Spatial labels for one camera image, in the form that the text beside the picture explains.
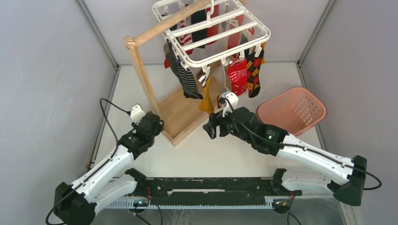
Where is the red sock white pattern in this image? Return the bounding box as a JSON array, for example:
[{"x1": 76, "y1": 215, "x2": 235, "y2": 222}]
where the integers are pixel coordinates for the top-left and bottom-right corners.
[{"x1": 207, "y1": 5, "x2": 219, "y2": 37}]

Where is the black mounting rail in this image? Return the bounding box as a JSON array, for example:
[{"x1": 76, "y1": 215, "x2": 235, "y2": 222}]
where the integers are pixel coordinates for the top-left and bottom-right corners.
[{"x1": 124, "y1": 177, "x2": 302, "y2": 206}]

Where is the grey white sock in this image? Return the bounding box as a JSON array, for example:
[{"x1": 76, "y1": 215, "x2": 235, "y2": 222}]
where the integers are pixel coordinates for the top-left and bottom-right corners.
[{"x1": 214, "y1": 64, "x2": 231, "y2": 109}]

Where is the pink plastic basket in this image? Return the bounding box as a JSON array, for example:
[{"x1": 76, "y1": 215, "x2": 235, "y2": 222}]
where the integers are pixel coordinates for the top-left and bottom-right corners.
[{"x1": 256, "y1": 86, "x2": 327, "y2": 136}]

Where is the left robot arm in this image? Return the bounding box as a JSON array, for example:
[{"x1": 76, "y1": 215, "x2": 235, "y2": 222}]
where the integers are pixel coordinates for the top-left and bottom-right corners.
[{"x1": 45, "y1": 104, "x2": 164, "y2": 225}]

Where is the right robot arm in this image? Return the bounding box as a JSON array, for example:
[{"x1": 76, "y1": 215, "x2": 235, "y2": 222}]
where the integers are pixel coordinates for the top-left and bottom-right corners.
[{"x1": 203, "y1": 97, "x2": 383, "y2": 206}]

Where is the red snowflake sock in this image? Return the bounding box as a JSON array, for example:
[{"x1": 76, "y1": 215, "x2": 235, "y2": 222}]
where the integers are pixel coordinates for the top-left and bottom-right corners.
[{"x1": 227, "y1": 59, "x2": 248, "y2": 96}]

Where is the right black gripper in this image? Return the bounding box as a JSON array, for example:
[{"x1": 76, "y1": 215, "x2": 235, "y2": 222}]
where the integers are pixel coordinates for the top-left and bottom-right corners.
[{"x1": 203, "y1": 103, "x2": 253, "y2": 144}]

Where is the black white striped sock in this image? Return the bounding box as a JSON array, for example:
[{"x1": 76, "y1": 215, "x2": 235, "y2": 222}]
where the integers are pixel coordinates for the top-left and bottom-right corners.
[{"x1": 165, "y1": 42, "x2": 204, "y2": 100}]

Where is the argyle red yellow sock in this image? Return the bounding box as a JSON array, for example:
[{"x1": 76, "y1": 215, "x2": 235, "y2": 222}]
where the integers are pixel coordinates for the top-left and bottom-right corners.
[{"x1": 246, "y1": 50, "x2": 264, "y2": 98}]

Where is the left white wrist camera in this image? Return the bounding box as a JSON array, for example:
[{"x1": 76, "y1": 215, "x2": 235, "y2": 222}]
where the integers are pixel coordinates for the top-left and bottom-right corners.
[{"x1": 130, "y1": 104, "x2": 145, "y2": 124}]

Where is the wooden hanger stand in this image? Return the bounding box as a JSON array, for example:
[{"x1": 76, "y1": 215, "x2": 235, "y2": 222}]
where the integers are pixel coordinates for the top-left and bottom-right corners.
[{"x1": 123, "y1": 0, "x2": 211, "y2": 146}]

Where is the mustard yellow sock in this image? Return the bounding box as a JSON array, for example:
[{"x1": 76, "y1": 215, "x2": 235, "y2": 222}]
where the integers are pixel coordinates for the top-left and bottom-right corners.
[{"x1": 198, "y1": 76, "x2": 214, "y2": 115}]

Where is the white plastic sock hanger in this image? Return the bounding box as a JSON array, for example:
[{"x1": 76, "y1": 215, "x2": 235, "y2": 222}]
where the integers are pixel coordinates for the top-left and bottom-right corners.
[{"x1": 162, "y1": 0, "x2": 271, "y2": 70}]

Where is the yellow brown striped sock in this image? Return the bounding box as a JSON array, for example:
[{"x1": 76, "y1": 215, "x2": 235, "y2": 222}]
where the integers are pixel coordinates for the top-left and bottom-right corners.
[{"x1": 196, "y1": 69, "x2": 210, "y2": 88}]

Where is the red white striped sock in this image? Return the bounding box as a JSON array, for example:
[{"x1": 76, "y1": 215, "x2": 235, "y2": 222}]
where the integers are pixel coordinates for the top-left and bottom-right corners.
[{"x1": 178, "y1": 23, "x2": 193, "y2": 55}]

